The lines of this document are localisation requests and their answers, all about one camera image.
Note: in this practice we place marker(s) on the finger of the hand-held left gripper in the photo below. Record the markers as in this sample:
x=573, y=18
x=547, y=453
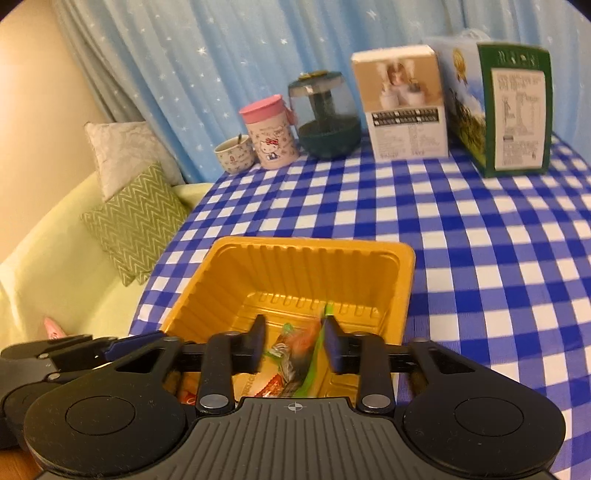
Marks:
x=124, y=346
x=46, y=347

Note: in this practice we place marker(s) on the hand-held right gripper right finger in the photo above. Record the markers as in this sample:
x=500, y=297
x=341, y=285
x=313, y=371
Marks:
x=330, y=346

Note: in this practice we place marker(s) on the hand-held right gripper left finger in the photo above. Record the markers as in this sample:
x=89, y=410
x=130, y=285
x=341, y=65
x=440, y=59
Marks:
x=258, y=345

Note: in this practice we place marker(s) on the green white snack packet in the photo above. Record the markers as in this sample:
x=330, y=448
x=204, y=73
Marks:
x=295, y=353

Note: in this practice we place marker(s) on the red snack packet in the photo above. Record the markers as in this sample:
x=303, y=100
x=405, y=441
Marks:
x=270, y=391
x=187, y=397

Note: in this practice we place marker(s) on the yellow plastic tray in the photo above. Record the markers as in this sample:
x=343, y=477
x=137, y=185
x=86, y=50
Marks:
x=300, y=267

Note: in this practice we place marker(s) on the pink object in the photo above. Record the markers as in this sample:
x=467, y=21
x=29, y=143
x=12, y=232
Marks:
x=53, y=328

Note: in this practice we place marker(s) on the yellow-green sofa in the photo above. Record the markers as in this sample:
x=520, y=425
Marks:
x=69, y=277

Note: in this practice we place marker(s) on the green zigzag cushion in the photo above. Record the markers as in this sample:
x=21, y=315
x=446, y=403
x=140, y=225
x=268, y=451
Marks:
x=136, y=221

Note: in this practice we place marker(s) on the blue checkered tablecloth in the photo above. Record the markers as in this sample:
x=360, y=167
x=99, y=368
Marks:
x=485, y=277

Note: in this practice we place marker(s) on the floral ceramic cup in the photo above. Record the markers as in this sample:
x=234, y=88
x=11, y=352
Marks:
x=234, y=159

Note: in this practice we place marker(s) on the white cushion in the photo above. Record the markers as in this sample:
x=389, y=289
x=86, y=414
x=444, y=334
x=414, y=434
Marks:
x=124, y=152

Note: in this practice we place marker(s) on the pink cartoon thermos cup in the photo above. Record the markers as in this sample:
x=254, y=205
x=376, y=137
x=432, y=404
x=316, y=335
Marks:
x=270, y=138

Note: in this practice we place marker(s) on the dark green glass jar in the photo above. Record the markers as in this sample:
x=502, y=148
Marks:
x=328, y=136

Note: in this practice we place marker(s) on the white cardboard box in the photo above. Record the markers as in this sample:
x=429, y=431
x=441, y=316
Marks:
x=406, y=129

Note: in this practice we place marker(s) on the grey curtain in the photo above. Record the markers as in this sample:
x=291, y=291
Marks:
x=92, y=60

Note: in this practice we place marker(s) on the green cardboard box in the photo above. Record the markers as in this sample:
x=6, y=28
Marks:
x=517, y=124

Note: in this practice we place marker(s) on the blue starry curtain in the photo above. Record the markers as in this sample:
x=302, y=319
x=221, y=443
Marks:
x=254, y=50

